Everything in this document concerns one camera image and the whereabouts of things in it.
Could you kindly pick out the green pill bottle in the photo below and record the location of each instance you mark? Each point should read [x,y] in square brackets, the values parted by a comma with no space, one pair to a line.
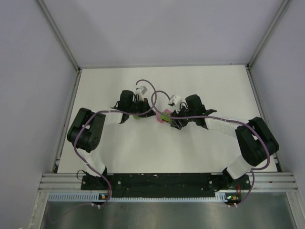
[165,118]

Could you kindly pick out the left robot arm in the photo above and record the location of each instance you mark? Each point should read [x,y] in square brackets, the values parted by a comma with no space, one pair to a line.
[85,133]

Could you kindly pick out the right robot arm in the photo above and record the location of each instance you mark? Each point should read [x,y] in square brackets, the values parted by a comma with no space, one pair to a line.
[255,140]

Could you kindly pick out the grey cable duct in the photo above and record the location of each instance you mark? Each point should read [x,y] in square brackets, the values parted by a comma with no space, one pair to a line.
[101,197]

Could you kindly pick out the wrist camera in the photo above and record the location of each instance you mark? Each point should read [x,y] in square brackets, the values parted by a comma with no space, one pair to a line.
[175,101]
[140,92]

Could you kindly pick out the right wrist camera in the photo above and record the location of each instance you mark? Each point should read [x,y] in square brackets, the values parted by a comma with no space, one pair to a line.
[175,101]

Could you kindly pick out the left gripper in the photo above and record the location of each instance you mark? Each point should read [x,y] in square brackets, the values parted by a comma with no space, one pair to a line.
[146,107]

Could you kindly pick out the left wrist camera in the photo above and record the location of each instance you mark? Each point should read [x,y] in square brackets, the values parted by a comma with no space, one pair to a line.
[140,92]

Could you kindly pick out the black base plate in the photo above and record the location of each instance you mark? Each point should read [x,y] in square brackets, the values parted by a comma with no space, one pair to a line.
[164,185]

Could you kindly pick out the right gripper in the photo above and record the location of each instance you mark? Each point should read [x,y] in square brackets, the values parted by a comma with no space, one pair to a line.
[177,123]

